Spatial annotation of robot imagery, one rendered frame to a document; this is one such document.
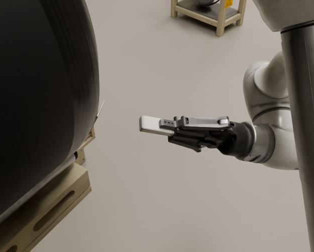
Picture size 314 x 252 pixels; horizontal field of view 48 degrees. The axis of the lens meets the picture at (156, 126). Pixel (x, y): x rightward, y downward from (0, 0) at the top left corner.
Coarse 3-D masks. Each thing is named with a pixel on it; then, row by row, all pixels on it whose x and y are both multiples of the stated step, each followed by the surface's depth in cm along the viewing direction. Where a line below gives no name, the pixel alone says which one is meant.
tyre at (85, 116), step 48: (0, 0) 37; (48, 0) 41; (0, 48) 38; (48, 48) 42; (96, 48) 53; (0, 96) 39; (48, 96) 44; (96, 96) 54; (0, 144) 41; (48, 144) 49; (0, 192) 46
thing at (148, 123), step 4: (144, 116) 69; (148, 116) 69; (144, 120) 69; (148, 120) 69; (152, 120) 69; (156, 120) 70; (144, 124) 68; (148, 124) 68; (152, 124) 69; (156, 124) 69; (144, 128) 68; (148, 128) 68; (152, 128) 68; (156, 128) 69; (160, 128) 69; (164, 128) 70; (160, 132) 70; (164, 132) 70; (168, 132) 70; (172, 132) 70
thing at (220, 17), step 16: (176, 0) 329; (192, 0) 337; (208, 0) 315; (224, 0) 288; (240, 0) 312; (176, 16) 340; (192, 16) 321; (208, 16) 311; (224, 16) 299; (240, 16) 319
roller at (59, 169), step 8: (72, 160) 77; (56, 168) 74; (64, 168) 76; (48, 176) 73; (40, 184) 71; (32, 192) 70; (24, 200) 69; (8, 208) 66; (16, 208) 68; (0, 216) 65; (8, 216) 67; (0, 224) 66
